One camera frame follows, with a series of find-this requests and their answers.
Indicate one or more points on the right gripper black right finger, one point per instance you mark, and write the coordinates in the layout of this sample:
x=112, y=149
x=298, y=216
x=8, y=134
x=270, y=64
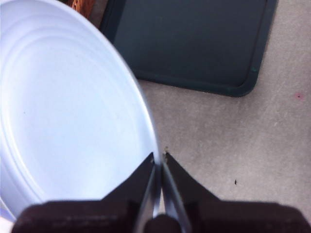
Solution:
x=230, y=216

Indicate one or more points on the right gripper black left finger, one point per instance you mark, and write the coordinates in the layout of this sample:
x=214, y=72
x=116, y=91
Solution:
x=97, y=216

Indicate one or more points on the blue round plate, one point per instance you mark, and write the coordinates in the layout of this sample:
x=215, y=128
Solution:
x=68, y=109

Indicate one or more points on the black rectangular tray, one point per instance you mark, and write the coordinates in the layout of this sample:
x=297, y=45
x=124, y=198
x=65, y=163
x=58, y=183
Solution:
x=189, y=41

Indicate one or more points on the brown wicker basket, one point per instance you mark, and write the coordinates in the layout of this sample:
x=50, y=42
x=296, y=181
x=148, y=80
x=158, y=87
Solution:
x=81, y=6

